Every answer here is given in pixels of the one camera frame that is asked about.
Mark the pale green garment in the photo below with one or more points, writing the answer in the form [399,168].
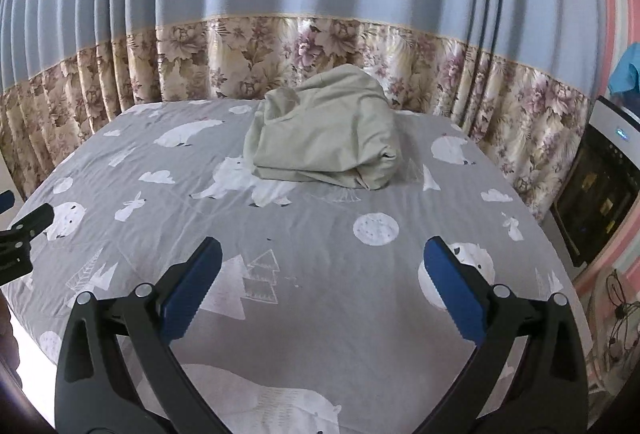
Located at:
[325,134]

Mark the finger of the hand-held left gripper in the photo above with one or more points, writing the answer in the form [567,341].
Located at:
[5,202]
[30,223]

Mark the blue cloth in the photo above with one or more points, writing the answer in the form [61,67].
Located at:
[627,74]

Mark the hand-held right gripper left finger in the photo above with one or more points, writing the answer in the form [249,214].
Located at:
[192,286]

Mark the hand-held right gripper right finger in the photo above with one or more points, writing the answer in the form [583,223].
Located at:
[452,289]

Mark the grey printed bed sheet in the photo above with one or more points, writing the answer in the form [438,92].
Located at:
[310,209]

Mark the black and white appliance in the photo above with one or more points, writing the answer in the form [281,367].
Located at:
[595,194]

